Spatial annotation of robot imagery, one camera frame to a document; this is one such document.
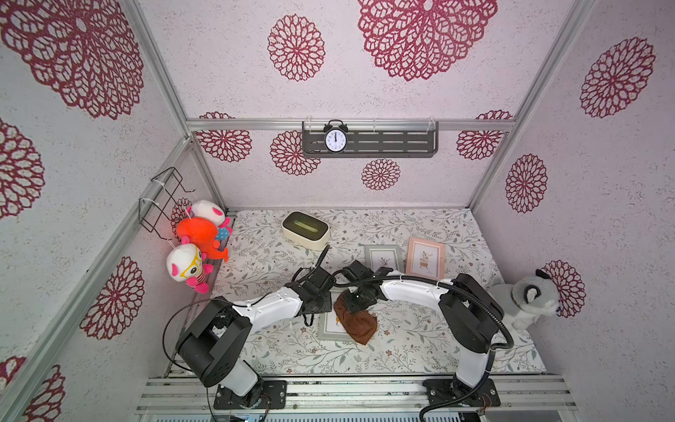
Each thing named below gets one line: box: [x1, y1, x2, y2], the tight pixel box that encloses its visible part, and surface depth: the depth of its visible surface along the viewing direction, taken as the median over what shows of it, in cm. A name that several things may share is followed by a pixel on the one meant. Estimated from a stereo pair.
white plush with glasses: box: [166, 243, 214, 294], surface depth 82 cm
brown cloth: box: [333, 289, 378, 346], surface depth 86 cm
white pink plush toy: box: [187, 199, 233, 237], surface depth 97 cm
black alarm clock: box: [323, 119, 349, 154], surface depth 92 cm
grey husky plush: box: [487, 269, 561, 330], surface depth 76 cm
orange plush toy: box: [176, 216, 230, 263], surface depth 92 cm
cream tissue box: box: [281, 210, 331, 251], surface depth 109 cm
